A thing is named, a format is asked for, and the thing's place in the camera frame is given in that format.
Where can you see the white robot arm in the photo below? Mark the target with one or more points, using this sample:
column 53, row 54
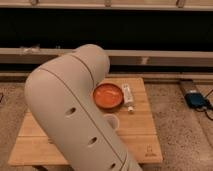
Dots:
column 58, row 93

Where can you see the orange ceramic bowl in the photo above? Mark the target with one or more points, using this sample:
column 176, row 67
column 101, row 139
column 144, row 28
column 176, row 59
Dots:
column 107, row 96

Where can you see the white tube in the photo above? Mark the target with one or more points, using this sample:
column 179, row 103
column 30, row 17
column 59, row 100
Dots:
column 128, row 97

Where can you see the wooden table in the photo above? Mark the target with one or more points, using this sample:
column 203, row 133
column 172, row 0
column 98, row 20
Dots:
column 137, row 130

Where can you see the blue power box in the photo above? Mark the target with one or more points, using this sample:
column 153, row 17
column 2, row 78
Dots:
column 195, row 100

